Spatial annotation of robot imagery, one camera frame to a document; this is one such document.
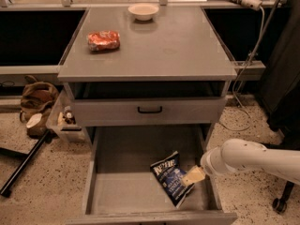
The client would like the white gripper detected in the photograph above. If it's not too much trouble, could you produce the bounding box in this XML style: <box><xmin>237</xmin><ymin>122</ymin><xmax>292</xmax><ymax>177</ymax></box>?
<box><xmin>181</xmin><ymin>147</ymin><xmax>230</xmax><ymax>187</ymax></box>

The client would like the blue Kettle chip bag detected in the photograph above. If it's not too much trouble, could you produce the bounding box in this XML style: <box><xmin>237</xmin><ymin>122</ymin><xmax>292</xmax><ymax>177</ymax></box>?
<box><xmin>150</xmin><ymin>151</ymin><xmax>194</xmax><ymax>208</ymax></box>

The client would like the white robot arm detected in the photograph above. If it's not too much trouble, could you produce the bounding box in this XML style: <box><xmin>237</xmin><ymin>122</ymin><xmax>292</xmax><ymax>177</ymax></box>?
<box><xmin>181</xmin><ymin>139</ymin><xmax>300</xmax><ymax>187</ymax></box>

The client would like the closed grey top drawer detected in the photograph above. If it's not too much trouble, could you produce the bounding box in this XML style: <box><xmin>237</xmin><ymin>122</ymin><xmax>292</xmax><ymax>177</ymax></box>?
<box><xmin>71</xmin><ymin>97</ymin><xmax>226</xmax><ymax>127</ymax></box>

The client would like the open grey middle drawer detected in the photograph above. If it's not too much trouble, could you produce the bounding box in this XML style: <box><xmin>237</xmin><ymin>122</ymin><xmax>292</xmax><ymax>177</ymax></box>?
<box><xmin>66</xmin><ymin>125</ymin><xmax>237</xmax><ymax>225</ymax></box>

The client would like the grey drawer cabinet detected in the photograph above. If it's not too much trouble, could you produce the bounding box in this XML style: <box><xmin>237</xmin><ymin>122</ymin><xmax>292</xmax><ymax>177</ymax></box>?
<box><xmin>58</xmin><ymin>7</ymin><xmax>236</xmax><ymax>137</ymax></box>

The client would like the orange snack bag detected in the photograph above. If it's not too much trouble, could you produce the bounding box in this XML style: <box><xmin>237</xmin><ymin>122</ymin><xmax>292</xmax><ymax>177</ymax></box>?
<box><xmin>87</xmin><ymin>30</ymin><xmax>120</xmax><ymax>52</ymax></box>

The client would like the black office chair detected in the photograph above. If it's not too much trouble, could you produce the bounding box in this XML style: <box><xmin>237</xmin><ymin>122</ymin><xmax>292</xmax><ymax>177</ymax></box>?
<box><xmin>262</xmin><ymin>87</ymin><xmax>300</xmax><ymax>214</ymax></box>

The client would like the white ceramic bowl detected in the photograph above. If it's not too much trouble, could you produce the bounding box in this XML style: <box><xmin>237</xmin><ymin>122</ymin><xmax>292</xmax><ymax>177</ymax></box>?
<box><xmin>127</xmin><ymin>4</ymin><xmax>159</xmax><ymax>22</ymax></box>

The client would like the brown backpack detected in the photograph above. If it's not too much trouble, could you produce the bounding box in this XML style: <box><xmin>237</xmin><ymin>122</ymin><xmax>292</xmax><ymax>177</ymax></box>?
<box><xmin>20</xmin><ymin>75</ymin><xmax>59</xmax><ymax>138</ymax></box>

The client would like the black metal floor stand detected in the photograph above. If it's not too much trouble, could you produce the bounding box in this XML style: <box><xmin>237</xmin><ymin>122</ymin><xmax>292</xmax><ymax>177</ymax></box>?
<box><xmin>0</xmin><ymin>130</ymin><xmax>53</xmax><ymax>198</ymax></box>

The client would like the grey hanging cable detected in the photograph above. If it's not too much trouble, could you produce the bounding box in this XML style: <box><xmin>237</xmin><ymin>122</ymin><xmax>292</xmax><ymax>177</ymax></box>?
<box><xmin>218</xmin><ymin>0</ymin><xmax>287</xmax><ymax>133</ymax></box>

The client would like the black drawer handle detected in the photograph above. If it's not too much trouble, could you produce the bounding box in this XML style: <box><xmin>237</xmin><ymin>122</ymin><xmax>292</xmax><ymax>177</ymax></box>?
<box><xmin>137</xmin><ymin>106</ymin><xmax>163</xmax><ymax>114</ymax></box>

